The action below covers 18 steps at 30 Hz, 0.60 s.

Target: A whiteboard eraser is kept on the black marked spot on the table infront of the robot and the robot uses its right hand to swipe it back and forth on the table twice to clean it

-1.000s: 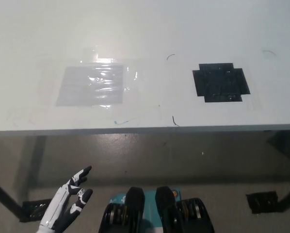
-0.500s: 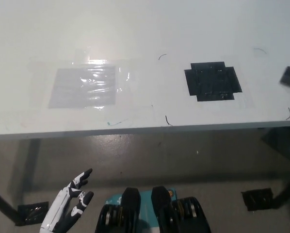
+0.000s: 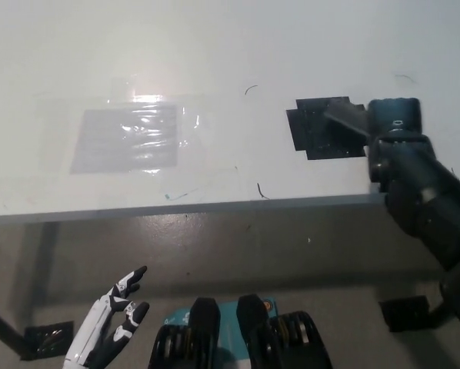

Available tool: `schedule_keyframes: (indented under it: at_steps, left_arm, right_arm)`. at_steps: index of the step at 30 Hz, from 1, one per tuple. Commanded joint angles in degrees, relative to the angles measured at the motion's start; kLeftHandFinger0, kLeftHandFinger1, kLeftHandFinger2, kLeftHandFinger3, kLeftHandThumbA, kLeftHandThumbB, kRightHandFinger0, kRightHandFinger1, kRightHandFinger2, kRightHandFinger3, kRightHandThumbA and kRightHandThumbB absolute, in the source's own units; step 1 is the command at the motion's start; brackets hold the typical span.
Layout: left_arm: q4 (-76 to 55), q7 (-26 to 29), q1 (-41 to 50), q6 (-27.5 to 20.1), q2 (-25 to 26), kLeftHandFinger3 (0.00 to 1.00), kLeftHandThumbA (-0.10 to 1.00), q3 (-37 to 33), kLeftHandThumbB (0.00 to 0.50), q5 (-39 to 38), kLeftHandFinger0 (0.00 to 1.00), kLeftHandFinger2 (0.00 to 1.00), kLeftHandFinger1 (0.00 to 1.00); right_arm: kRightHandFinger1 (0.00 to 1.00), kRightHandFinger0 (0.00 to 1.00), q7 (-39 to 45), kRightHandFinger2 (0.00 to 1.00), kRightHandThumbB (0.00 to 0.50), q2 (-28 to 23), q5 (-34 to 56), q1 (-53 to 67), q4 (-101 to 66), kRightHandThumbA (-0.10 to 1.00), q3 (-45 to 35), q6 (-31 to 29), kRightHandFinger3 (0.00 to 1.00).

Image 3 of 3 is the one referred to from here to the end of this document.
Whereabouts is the black tape mark patch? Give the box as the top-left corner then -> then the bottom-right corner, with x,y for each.
285,95 -> 370,162

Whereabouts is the grey metal table leg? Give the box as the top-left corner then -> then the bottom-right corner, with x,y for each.
22,221 -> 60,327

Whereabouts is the dark grey whiteboard eraser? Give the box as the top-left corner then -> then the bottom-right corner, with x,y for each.
323,105 -> 372,140

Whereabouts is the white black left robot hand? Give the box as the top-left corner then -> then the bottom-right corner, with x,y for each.
62,265 -> 152,369

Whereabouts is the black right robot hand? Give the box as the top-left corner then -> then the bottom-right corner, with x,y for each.
367,97 -> 424,136

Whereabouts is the clear plastic film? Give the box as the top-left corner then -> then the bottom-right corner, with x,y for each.
37,76 -> 208,186

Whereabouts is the black table base bar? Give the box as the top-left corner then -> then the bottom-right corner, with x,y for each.
425,295 -> 460,321
0,301 -> 33,361

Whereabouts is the grey paper sheet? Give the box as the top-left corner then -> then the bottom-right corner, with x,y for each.
68,104 -> 178,175

